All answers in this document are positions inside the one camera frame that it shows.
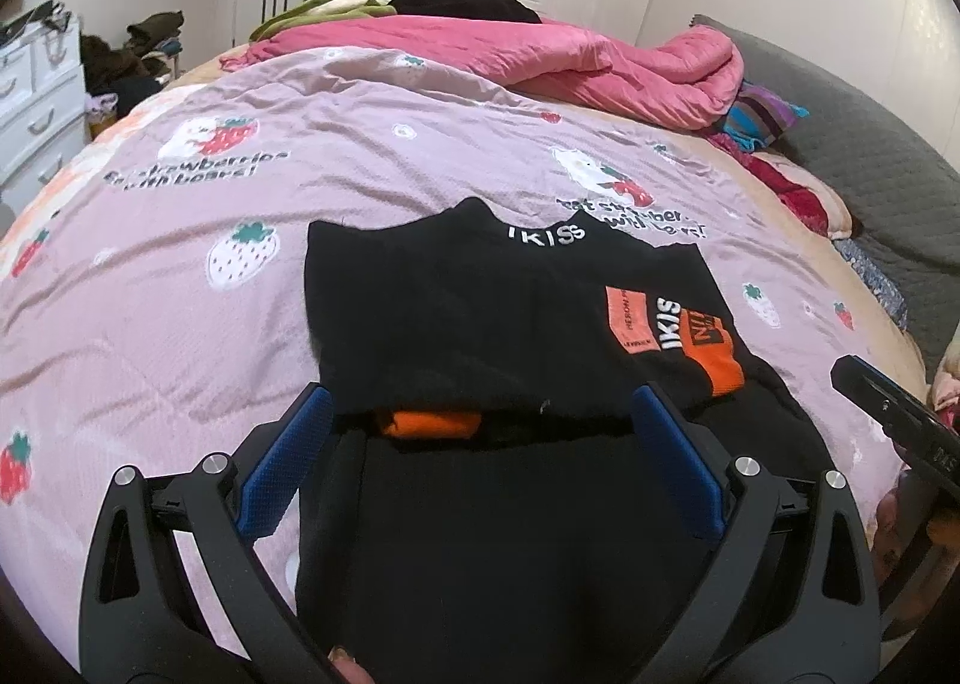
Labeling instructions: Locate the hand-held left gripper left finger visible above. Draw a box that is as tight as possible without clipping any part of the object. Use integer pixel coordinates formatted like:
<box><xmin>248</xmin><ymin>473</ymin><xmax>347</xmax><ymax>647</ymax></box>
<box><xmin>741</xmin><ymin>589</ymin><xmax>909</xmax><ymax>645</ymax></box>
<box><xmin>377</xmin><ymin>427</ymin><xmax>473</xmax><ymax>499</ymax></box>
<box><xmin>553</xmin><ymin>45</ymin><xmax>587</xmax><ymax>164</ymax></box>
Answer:
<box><xmin>79</xmin><ymin>384</ymin><xmax>335</xmax><ymax>684</ymax></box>

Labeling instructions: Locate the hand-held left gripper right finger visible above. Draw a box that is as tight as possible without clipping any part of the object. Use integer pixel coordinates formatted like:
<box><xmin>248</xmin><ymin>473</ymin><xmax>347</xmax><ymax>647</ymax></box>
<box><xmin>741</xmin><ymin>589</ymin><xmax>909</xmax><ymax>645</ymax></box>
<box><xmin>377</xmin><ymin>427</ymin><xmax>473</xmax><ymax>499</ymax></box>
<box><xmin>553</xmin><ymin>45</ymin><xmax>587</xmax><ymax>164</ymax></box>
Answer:
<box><xmin>651</xmin><ymin>384</ymin><xmax>880</xmax><ymax>684</ymax></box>

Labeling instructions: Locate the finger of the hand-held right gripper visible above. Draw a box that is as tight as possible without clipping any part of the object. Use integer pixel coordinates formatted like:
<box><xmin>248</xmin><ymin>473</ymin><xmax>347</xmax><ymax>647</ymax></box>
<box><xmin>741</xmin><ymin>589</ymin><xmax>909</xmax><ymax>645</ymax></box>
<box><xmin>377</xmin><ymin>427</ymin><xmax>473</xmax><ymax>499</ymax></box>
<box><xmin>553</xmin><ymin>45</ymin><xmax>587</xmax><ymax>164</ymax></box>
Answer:
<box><xmin>831</xmin><ymin>354</ymin><xmax>920</xmax><ymax>452</ymax></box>

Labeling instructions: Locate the black long-sleeved sweater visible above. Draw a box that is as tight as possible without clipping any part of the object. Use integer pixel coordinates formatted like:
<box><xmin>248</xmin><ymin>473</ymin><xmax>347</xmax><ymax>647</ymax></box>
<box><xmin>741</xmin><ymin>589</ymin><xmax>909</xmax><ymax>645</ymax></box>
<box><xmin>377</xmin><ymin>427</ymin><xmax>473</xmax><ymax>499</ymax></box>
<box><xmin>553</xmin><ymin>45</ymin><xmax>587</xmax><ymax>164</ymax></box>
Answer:
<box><xmin>295</xmin><ymin>198</ymin><xmax>871</xmax><ymax>681</ymax></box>

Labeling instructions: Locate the dark clothes pile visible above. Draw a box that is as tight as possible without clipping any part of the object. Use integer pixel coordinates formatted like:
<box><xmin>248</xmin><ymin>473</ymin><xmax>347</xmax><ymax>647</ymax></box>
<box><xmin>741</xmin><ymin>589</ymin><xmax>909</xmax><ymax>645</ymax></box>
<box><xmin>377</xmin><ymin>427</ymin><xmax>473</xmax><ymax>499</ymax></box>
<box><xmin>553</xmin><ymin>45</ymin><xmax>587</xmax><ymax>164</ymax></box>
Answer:
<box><xmin>79</xmin><ymin>35</ymin><xmax>162</xmax><ymax>115</ymax></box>

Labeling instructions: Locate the person's right hand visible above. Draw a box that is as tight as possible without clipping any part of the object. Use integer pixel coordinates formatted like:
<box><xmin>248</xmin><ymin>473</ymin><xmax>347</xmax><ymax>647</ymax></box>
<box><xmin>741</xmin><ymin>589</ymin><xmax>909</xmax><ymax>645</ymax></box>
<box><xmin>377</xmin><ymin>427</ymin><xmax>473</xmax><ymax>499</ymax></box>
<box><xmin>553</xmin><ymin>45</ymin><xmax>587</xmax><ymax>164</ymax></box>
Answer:
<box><xmin>874</xmin><ymin>485</ymin><xmax>946</xmax><ymax>580</ymax></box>

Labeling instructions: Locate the person's left hand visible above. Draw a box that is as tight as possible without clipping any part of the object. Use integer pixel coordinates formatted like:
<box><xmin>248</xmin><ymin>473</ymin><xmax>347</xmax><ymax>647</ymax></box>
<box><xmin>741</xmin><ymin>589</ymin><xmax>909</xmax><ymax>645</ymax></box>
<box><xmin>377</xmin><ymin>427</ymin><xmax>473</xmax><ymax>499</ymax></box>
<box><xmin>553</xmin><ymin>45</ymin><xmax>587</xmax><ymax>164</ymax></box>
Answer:
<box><xmin>328</xmin><ymin>645</ymin><xmax>372</xmax><ymax>684</ymax></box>

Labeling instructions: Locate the blue floral cloth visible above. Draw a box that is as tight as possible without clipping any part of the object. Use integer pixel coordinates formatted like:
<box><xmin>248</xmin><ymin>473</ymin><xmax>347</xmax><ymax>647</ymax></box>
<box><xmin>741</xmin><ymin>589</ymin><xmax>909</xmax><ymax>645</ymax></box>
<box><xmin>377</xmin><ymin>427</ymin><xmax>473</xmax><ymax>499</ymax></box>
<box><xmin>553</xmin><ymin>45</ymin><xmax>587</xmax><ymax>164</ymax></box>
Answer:
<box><xmin>832</xmin><ymin>238</ymin><xmax>912</xmax><ymax>332</ymax></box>

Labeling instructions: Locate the tan bed sheet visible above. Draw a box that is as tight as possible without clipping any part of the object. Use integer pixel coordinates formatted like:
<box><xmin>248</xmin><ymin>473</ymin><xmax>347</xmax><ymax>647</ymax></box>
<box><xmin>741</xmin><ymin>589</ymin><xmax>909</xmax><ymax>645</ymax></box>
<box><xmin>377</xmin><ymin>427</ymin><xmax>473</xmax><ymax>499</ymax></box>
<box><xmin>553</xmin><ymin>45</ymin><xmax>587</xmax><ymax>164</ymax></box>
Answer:
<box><xmin>660</xmin><ymin>121</ymin><xmax>931</xmax><ymax>385</ymax></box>

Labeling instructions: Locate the cream fleece blanket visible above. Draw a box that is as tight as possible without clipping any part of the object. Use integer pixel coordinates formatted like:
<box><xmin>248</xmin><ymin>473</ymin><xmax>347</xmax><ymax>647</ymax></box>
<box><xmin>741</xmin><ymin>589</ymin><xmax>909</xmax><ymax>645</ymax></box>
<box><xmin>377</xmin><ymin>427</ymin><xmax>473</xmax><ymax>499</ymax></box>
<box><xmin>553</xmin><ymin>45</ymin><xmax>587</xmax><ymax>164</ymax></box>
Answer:
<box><xmin>821</xmin><ymin>181</ymin><xmax>857</xmax><ymax>242</ymax></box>

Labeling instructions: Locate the pink strawberry printed blanket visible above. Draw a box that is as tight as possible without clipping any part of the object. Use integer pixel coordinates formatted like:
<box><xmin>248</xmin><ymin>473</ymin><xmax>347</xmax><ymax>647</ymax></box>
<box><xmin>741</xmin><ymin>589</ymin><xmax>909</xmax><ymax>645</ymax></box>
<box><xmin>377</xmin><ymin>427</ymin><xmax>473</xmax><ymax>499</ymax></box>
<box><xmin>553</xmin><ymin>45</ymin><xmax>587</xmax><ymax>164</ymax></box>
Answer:
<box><xmin>0</xmin><ymin>46</ymin><xmax>912</xmax><ymax>662</ymax></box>

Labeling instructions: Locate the red patterned blanket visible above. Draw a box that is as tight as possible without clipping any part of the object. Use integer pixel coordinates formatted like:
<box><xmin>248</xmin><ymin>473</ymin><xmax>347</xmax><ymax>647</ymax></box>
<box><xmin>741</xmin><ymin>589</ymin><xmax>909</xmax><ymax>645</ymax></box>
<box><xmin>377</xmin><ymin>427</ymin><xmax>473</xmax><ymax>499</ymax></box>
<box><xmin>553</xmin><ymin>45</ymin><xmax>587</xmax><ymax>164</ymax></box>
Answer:
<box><xmin>709</xmin><ymin>133</ymin><xmax>852</xmax><ymax>239</ymax></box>

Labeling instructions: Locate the grey quilted headboard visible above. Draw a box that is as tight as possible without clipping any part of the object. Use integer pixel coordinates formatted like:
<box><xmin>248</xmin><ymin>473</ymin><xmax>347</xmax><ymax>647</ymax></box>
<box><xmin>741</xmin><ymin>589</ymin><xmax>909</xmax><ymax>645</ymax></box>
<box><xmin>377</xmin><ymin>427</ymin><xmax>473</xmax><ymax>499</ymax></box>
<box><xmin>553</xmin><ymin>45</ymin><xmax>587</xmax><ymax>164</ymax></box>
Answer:
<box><xmin>690</xmin><ymin>15</ymin><xmax>960</xmax><ymax>377</ymax></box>

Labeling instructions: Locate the striped pillow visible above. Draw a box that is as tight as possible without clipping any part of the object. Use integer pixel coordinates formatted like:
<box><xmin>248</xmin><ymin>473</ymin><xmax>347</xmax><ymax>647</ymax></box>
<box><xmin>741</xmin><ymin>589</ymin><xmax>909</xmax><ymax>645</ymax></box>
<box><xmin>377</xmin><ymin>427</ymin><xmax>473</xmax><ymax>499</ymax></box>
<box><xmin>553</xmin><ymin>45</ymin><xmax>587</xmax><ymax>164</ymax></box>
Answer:
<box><xmin>724</xmin><ymin>82</ymin><xmax>809</xmax><ymax>152</ymax></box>

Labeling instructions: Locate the white drawer cabinet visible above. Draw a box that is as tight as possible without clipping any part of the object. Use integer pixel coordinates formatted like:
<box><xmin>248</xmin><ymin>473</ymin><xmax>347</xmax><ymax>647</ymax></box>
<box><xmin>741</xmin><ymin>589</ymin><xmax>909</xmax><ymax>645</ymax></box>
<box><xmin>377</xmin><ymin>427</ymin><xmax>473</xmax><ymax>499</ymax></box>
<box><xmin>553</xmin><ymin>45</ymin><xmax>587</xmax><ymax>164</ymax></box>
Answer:
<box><xmin>0</xmin><ymin>13</ymin><xmax>87</xmax><ymax>205</ymax></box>

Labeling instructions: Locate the pink quilt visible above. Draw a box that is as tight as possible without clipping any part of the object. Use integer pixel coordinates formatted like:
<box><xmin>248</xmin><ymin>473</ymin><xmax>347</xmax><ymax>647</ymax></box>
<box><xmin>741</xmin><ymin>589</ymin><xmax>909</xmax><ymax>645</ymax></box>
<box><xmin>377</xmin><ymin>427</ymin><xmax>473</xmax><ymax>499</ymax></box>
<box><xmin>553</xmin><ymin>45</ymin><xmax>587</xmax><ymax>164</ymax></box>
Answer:
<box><xmin>221</xmin><ymin>15</ymin><xmax>745</xmax><ymax>130</ymax></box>

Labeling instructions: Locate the green cloth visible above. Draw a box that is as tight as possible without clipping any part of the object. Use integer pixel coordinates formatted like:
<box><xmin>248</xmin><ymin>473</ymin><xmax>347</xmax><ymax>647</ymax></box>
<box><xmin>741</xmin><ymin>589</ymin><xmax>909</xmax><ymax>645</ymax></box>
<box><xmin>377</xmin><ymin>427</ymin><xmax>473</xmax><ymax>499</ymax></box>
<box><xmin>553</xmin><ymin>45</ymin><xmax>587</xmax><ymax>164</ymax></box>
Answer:
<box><xmin>250</xmin><ymin>0</ymin><xmax>397</xmax><ymax>41</ymax></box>

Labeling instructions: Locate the olive garment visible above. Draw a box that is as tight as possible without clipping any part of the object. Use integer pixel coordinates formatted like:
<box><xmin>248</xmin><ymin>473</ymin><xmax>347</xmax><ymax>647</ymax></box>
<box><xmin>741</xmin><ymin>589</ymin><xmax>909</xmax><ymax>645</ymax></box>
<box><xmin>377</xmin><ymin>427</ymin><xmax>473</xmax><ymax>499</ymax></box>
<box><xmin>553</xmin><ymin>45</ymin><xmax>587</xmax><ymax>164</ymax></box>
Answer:
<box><xmin>126</xmin><ymin>11</ymin><xmax>185</xmax><ymax>55</ymax></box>

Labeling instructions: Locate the black cloth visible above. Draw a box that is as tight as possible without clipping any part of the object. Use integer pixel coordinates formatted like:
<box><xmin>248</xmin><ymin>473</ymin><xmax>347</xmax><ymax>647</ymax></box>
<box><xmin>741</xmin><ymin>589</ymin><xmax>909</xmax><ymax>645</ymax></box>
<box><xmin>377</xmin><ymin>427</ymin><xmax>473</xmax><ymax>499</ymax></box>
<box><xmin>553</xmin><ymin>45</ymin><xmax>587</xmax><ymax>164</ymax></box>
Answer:
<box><xmin>304</xmin><ymin>0</ymin><xmax>542</xmax><ymax>25</ymax></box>

